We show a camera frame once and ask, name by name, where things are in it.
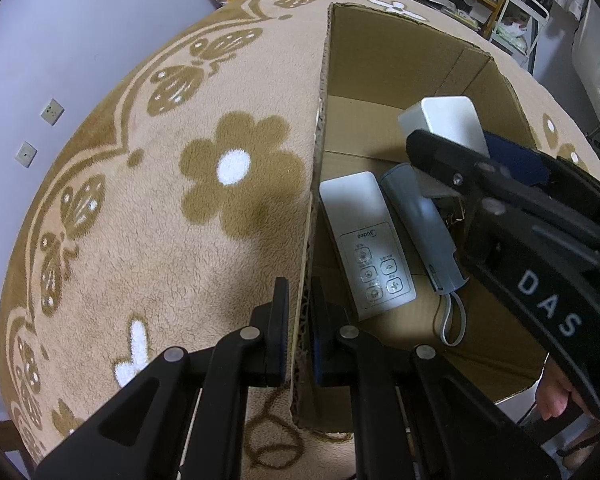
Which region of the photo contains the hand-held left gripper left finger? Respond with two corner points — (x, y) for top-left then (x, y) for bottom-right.
(35, 276), (291, 480)

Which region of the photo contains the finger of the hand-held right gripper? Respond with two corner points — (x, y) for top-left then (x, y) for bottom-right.
(405, 129), (518, 221)
(482, 130), (600, 252)

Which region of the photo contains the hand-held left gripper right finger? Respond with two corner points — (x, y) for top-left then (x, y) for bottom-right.
(310, 276), (563, 480)

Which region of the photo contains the white charger adapter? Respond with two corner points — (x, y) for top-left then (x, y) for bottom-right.
(398, 96), (491, 201)

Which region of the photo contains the light blue device with strap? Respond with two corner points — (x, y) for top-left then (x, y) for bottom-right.
(379, 162), (470, 347)

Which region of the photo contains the cardboard box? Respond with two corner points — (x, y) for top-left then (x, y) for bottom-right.
(290, 1), (551, 433)

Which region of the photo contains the white remote control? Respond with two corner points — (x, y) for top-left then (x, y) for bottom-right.
(319, 171), (417, 322)

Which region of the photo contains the person's right hand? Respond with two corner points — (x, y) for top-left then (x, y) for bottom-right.
(535, 357), (583, 421)

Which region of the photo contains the white metal cart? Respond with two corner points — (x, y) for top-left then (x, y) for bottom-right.
(490, 0), (551, 73)

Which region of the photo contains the wall socket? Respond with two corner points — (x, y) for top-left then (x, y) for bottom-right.
(40, 99), (65, 126)
(14, 141), (37, 167)

